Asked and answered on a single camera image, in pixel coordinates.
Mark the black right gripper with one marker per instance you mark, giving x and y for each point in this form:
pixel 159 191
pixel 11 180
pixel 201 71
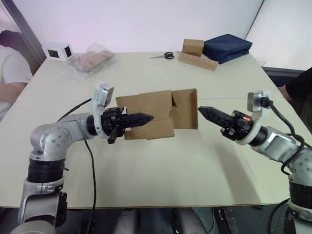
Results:
pixel 237 129

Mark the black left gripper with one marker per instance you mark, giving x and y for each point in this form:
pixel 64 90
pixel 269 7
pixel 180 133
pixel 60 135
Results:
pixel 111 122

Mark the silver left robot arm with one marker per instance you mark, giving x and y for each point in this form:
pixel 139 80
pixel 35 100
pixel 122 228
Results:
pixel 48 136

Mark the black-sleeved forearm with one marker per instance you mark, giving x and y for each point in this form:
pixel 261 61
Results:
pixel 301 83

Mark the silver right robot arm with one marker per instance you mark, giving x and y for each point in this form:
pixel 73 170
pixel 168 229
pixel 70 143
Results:
pixel 278 148

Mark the open brown cardboard box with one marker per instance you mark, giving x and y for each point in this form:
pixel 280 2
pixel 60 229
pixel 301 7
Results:
pixel 146 102

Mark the navy blue fabric box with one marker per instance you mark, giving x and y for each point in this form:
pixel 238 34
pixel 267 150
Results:
pixel 226 46

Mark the small closed cardboard box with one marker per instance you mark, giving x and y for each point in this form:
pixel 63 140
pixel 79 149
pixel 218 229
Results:
pixel 192 46

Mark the white cube box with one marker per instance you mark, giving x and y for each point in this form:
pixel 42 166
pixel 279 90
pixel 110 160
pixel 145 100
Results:
pixel 58 45

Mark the bystander bare hand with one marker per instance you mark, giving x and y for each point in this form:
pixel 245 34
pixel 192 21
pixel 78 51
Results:
pixel 284 92

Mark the wooden block with holes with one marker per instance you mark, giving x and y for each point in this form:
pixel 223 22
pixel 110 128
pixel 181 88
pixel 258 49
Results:
pixel 197 61

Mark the clear plastic bag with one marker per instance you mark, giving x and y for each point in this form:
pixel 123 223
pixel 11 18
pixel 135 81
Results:
pixel 83 73

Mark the grey rounded shape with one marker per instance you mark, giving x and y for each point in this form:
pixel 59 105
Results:
pixel 190 221

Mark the person in white shirt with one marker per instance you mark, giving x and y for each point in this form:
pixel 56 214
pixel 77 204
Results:
pixel 12 70

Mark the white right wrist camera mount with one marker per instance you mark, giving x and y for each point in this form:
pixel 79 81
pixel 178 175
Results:
pixel 254 100

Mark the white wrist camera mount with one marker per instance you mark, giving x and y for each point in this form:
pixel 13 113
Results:
pixel 254 100
pixel 100 93

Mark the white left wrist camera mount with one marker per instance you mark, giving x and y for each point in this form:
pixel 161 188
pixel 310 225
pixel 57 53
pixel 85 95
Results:
pixel 100 93

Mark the black bracket under table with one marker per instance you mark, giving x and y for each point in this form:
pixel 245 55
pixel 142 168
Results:
pixel 224 220

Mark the dark grey door frame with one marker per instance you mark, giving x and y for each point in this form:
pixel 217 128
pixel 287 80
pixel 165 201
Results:
pixel 26 31

